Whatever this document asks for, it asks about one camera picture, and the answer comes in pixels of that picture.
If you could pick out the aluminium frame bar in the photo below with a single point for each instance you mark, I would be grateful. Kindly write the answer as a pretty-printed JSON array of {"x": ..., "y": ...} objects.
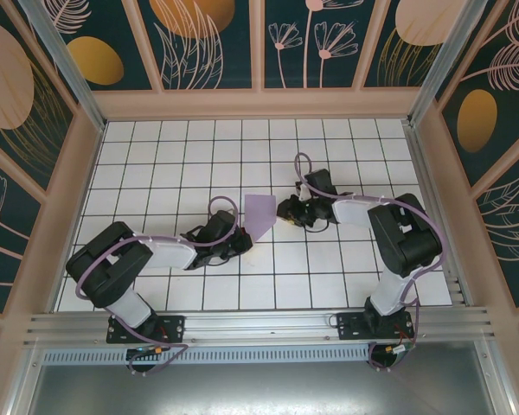
[
  {"x": 25, "y": 380},
  {"x": 495, "y": 380}
]

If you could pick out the small controller circuit board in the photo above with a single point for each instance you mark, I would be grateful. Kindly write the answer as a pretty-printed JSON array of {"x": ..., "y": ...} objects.
[{"x": 149, "y": 351}]

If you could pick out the long aluminium mounting rail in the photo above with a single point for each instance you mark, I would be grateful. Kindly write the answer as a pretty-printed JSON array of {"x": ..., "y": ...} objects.
[{"x": 259, "y": 322}]

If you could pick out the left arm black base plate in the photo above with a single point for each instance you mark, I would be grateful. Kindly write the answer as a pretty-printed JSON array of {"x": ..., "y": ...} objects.
[{"x": 173, "y": 328}]

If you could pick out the aluminium corner post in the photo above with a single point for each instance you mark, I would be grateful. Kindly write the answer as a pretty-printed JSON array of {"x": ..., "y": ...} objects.
[
  {"x": 443, "y": 65},
  {"x": 65, "y": 65}
]

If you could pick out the grey sheet metal panel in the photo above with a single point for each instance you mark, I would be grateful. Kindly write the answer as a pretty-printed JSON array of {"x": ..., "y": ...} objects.
[{"x": 259, "y": 389}]

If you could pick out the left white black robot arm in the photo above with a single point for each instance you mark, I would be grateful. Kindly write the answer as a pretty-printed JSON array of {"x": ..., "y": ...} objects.
[{"x": 168, "y": 255}]

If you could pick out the aluminium side rail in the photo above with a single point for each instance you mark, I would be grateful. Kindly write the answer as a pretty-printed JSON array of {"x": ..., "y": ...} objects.
[{"x": 424, "y": 173}]

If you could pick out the lavender cloth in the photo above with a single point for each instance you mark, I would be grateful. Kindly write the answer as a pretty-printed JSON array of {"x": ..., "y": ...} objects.
[{"x": 259, "y": 212}]

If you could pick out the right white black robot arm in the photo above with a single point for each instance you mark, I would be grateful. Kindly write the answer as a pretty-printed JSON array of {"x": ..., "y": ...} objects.
[{"x": 350, "y": 209}]

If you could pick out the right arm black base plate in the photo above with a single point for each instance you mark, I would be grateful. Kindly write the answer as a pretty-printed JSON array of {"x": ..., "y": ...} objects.
[{"x": 350, "y": 330}]

